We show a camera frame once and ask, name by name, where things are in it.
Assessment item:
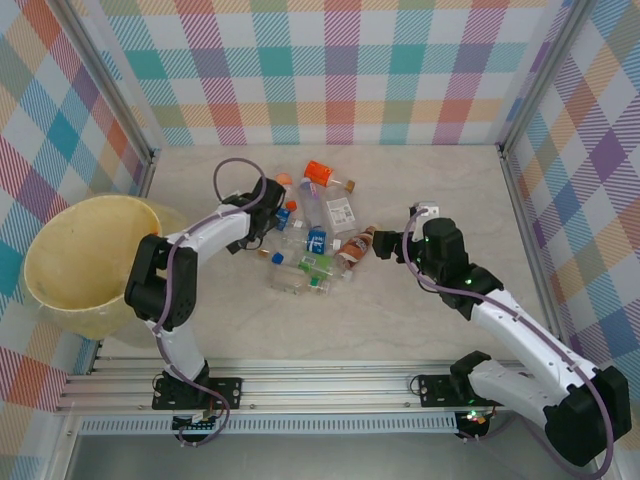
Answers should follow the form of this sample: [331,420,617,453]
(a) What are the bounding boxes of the clear bottle peach cap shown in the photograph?
[274,171,297,202]

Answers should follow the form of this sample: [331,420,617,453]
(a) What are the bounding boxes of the purple label clear bottle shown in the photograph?
[298,175,325,230]

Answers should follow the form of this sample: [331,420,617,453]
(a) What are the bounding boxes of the clear bottle blue cap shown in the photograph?
[269,252,307,295]

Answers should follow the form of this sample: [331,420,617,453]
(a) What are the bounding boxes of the orange label bottle brown cap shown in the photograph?
[303,159,357,195]

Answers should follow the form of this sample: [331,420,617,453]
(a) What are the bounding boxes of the white label clear bottle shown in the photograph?
[323,196,357,235]

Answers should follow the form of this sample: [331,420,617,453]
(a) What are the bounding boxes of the green label clear bottle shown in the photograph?
[295,252,355,281]

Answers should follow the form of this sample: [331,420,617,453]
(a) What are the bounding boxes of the clear bottle green cap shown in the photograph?
[298,276,334,297]

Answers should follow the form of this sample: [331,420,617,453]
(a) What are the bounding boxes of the pale yellow plastic bin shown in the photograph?
[23,193,187,349]

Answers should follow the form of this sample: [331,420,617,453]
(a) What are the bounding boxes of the small controller board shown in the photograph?
[457,408,490,437]
[171,410,222,435]

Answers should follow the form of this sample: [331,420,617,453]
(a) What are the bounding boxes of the grey metal panel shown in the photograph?
[64,432,566,480]

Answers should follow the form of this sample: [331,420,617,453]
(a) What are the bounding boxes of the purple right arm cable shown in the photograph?
[402,209,616,479]

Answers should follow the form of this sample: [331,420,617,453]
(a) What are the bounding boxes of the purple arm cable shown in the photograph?
[152,157,267,449]
[402,209,616,479]

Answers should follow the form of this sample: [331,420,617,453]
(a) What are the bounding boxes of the aluminium table side rail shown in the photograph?
[498,144,586,369]
[134,149,160,202]

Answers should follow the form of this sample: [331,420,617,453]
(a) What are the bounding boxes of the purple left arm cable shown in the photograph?
[152,157,267,449]

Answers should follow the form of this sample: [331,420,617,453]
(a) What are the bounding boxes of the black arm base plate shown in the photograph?
[416,373,511,409]
[152,376,245,412]

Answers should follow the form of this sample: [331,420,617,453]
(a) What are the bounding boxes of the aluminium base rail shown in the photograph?
[54,357,609,416]

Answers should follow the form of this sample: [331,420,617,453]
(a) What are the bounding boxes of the aluminium frame post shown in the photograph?
[497,0,600,157]
[58,0,162,166]

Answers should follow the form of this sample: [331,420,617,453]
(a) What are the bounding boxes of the white slotted cable duct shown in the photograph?
[79,417,460,436]

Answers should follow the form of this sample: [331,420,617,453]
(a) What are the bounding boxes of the aluminium frame leg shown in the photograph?
[47,413,84,480]

